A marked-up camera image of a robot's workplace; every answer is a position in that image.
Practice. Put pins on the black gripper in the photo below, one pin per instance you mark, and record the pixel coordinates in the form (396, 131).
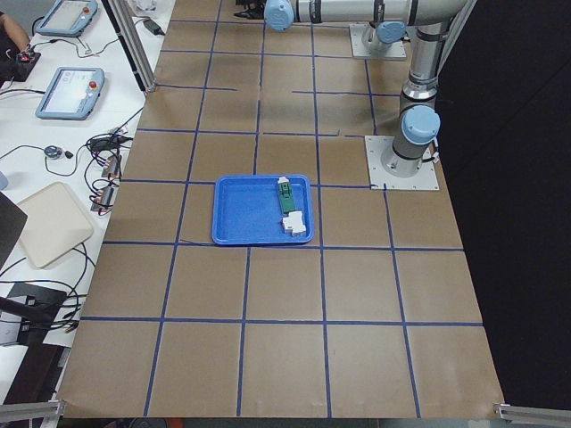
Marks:
(248, 4)

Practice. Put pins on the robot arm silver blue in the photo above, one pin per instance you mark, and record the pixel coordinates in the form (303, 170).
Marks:
(419, 122)
(381, 35)

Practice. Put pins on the black power adapter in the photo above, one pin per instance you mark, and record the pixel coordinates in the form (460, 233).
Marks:
(154, 28)

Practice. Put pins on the blue teach pendant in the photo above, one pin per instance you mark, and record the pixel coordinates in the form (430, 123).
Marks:
(71, 94)
(67, 18)

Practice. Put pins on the green terminal block module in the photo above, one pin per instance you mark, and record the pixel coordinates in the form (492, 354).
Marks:
(285, 195)

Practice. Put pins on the blue plastic tray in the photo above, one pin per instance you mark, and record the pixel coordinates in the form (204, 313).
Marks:
(246, 210)

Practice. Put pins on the white circuit breaker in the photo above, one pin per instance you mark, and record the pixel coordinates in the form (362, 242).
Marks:
(293, 223)

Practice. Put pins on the beige plastic tray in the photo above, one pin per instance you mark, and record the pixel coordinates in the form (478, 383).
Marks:
(56, 223)

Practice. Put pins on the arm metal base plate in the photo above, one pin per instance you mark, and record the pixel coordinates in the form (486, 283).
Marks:
(394, 52)
(388, 171)

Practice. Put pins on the aluminium frame post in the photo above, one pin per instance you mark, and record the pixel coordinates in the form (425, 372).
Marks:
(125, 29)

